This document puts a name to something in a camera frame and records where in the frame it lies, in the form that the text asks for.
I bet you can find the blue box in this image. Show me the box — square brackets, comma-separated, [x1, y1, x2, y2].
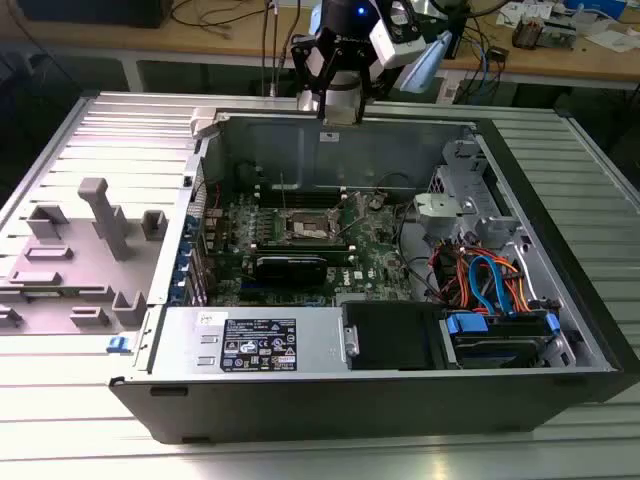
[564, 0, 626, 14]

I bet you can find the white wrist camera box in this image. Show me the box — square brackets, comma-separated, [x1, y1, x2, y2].
[368, 0, 427, 69]

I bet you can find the green motherboard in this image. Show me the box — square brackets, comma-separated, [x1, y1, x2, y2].
[202, 187, 419, 309]

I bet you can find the silver power supply unit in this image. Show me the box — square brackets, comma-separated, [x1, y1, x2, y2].
[148, 305, 350, 376]

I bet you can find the CPU socket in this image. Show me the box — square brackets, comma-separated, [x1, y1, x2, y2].
[280, 204, 342, 247]

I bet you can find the thick black cable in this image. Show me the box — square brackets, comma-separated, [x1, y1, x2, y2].
[396, 204, 441, 304]

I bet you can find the wooden desk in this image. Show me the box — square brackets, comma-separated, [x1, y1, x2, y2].
[0, 0, 640, 84]

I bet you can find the white printed leaflet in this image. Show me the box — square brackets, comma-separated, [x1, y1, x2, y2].
[496, 1, 554, 26]

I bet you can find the silver CPU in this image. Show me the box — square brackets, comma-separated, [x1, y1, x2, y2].
[322, 110, 362, 126]

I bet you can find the white paper sheet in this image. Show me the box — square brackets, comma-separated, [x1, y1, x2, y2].
[583, 28, 640, 54]

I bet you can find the grey parts rack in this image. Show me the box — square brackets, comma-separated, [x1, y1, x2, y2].
[0, 177, 169, 337]

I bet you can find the silver drive cage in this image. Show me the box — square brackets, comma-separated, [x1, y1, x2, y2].
[428, 138, 504, 236]

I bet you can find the hard disk blue carrier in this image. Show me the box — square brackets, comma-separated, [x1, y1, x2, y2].
[439, 310, 561, 372]

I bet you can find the tall black box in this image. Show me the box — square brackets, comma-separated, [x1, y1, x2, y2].
[446, 7, 472, 61]

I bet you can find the blue desk cable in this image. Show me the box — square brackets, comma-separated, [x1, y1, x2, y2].
[471, 39, 496, 99]

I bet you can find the orange wire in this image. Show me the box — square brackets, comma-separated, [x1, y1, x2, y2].
[492, 257, 534, 315]

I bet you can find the metal socket cover frame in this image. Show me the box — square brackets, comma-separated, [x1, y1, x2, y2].
[331, 189, 370, 237]

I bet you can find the copper coil transformer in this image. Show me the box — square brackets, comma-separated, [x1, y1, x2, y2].
[513, 13, 545, 50]

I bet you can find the large black box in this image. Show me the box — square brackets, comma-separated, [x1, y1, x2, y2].
[18, 0, 175, 30]

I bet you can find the grey electronic device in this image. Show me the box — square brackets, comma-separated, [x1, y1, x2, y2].
[542, 17, 582, 51]

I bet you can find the black open PC case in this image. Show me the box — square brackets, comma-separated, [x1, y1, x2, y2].
[108, 102, 640, 446]

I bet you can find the white-clip RAM slot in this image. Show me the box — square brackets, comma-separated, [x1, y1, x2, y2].
[255, 194, 347, 203]
[251, 243, 354, 251]
[255, 183, 347, 192]

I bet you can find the thin looped grey cable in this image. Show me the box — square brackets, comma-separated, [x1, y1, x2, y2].
[372, 171, 417, 201]

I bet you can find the black graphics card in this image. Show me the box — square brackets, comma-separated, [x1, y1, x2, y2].
[253, 254, 330, 288]

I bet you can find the blue wire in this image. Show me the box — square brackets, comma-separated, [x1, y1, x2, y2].
[468, 253, 507, 316]

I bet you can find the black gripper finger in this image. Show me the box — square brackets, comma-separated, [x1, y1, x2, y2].
[358, 45, 377, 109]
[291, 29, 336, 121]

